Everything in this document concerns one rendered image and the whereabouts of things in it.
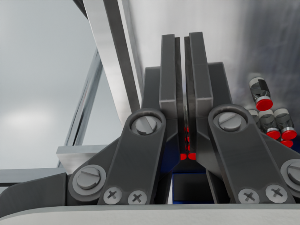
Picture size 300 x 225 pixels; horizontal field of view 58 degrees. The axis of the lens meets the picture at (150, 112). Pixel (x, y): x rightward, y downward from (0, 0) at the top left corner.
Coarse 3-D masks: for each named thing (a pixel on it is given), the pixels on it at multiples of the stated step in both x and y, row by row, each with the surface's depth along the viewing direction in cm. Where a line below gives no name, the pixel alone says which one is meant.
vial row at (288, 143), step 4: (280, 136) 41; (276, 140) 42; (280, 140) 40; (284, 140) 40; (288, 140) 40; (188, 144) 42; (284, 144) 40; (288, 144) 40; (292, 144) 40; (188, 148) 42
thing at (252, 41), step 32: (128, 0) 30; (160, 0) 30; (192, 0) 30; (224, 0) 30; (256, 0) 30; (288, 0) 30; (128, 32) 30; (160, 32) 33; (224, 32) 33; (256, 32) 32; (288, 32) 32; (224, 64) 36; (256, 64) 36; (288, 64) 36; (288, 96) 40
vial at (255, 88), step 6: (258, 78) 37; (252, 84) 37; (258, 84) 36; (252, 90) 36; (258, 90) 36; (264, 90) 35; (252, 96) 36; (258, 96) 35; (264, 96) 35; (270, 96) 35
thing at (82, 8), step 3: (75, 0) 112; (78, 0) 112; (81, 0) 112; (75, 3) 113; (78, 3) 112; (81, 3) 112; (78, 6) 113; (81, 6) 112; (84, 6) 112; (81, 9) 113; (84, 9) 113; (84, 12) 113; (84, 15) 114; (87, 18) 115
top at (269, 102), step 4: (260, 100) 34; (264, 100) 34; (268, 100) 34; (256, 104) 35; (260, 104) 35; (264, 104) 35; (268, 104) 35; (272, 104) 35; (260, 108) 35; (264, 108) 35; (268, 108) 35
